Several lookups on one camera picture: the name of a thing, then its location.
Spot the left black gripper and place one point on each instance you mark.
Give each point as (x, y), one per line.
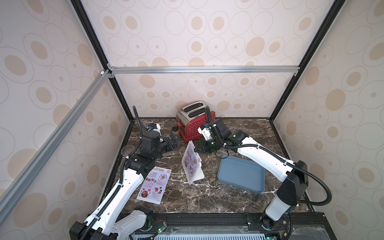
(171, 145)

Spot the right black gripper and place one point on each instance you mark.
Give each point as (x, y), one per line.
(208, 144)

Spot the new printed menu sheet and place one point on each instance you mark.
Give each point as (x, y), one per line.
(191, 161)

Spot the clear acrylic menu holder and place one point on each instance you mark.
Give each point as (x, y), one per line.
(199, 176)

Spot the old printed menu sheet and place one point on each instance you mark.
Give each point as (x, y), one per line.
(154, 185)

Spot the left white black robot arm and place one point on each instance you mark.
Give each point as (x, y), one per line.
(103, 223)

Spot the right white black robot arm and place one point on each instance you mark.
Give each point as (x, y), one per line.
(294, 176)

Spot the red and chrome toaster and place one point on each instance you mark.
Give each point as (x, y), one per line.
(189, 120)

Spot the blue-grey plastic tray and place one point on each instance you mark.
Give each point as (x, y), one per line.
(242, 174)

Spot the clear drinking glass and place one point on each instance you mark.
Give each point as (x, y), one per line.
(127, 150)

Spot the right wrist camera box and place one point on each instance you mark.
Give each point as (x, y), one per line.
(205, 132)

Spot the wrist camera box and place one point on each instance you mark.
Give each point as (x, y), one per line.
(205, 132)
(154, 127)

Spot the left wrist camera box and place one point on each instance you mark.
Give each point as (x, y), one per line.
(154, 127)

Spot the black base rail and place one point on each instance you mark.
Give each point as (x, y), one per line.
(245, 226)

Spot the horizontal aluminium frame bar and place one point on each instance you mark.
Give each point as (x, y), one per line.
(202, 70)

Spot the slanted aluminium frame bar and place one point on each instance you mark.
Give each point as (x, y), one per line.
(23, 181)

